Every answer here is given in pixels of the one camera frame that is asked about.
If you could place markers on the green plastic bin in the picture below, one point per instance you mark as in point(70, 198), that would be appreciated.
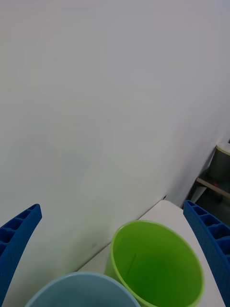
point(163, 266)

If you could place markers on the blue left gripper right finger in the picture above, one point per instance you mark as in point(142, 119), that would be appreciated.
point(213, 242)

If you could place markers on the dark round container pale rim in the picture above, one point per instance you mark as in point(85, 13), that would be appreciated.
point(221, 165)

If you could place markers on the pale blue plastic bin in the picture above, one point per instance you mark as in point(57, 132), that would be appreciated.
point(81, 292)

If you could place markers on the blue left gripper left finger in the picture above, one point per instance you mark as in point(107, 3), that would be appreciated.
point(14, 242)

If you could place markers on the wooden shelf board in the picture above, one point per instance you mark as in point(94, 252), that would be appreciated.
point(213, 185)

